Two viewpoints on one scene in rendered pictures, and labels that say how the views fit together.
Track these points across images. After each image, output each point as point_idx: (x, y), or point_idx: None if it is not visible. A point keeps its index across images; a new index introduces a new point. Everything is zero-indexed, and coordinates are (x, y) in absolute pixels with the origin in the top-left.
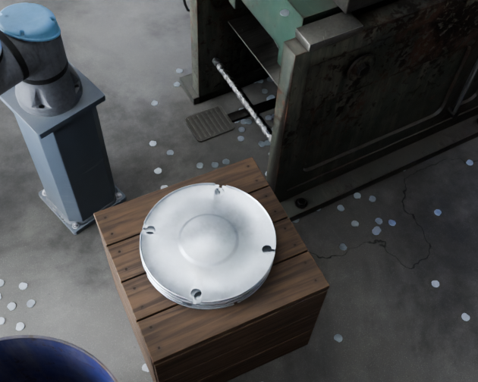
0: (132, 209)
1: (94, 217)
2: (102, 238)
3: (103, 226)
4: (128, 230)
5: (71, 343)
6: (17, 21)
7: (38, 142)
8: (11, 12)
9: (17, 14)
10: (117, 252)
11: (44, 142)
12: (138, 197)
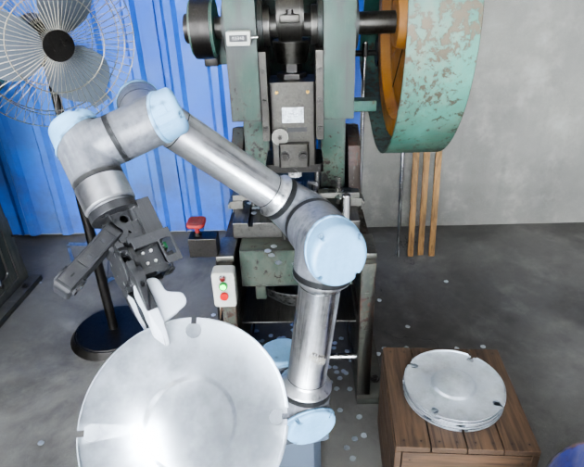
0: (402, 422)
1: (399, 448)
2: (420, 450)
3: (412, 444)
4: (422, 430)
5: (552, 458)
6: (286, 353)
7: (310, 457)
8: (272, 355)
9: (277, 352)
10: (439, 442)
11: (315, 449)
12: (392, 415)
